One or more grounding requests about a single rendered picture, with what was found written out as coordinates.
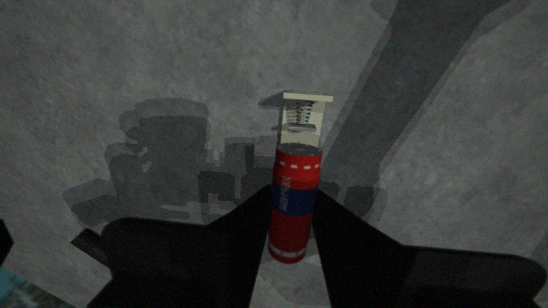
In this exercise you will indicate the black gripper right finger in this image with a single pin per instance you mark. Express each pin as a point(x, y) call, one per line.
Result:
point(365, 268)

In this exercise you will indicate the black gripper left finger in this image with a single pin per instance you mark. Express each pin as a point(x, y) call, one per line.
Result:
point(226, 252)

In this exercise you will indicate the red and blue battery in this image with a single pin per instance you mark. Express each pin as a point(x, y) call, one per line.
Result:
point(295, 182)

